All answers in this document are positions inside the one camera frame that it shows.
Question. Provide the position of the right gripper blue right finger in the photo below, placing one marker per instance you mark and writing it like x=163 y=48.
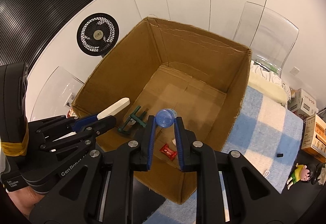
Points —
x=179 y=145

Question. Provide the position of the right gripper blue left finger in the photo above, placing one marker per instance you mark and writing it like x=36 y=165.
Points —
x=151 y=141

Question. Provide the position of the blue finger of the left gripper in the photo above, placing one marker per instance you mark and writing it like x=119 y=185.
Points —
x=83 y=122
x=100 y=126

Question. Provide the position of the red candy wrapper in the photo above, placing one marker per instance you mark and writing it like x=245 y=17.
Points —
x=166 y=150

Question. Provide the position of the blue pink lip balm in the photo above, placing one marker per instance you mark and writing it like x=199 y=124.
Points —
x=165 y=118

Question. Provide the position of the green toy stool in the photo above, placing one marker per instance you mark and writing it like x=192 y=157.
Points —
x=127 y=130

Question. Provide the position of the person left hand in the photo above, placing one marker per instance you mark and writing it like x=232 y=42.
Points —
x=25 y=199

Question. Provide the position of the clear acrylic chair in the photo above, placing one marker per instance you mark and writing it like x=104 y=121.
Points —
x=57 y=95
x=270 y=36

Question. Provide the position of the large cardboard box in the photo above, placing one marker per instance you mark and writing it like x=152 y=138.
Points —
x=162 y=64

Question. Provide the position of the blue white checkered blanket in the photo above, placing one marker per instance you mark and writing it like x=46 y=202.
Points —
x=262 y=129

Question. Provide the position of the black standing fan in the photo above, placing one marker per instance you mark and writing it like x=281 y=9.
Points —
x=97 y=34

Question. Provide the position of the white cushion on chair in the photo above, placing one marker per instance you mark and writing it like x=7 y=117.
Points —
x=269 y=84

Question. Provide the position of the cartoon boy figurine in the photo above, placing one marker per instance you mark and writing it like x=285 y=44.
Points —
x=301 y=173

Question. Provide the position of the black vase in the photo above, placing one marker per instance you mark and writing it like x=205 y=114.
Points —
x=317 y=174

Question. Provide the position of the white small carton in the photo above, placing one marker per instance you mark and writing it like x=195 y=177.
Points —
x=302 y=104

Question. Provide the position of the orange white cardboard box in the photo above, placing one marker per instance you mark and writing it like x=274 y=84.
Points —
x=314 y=138

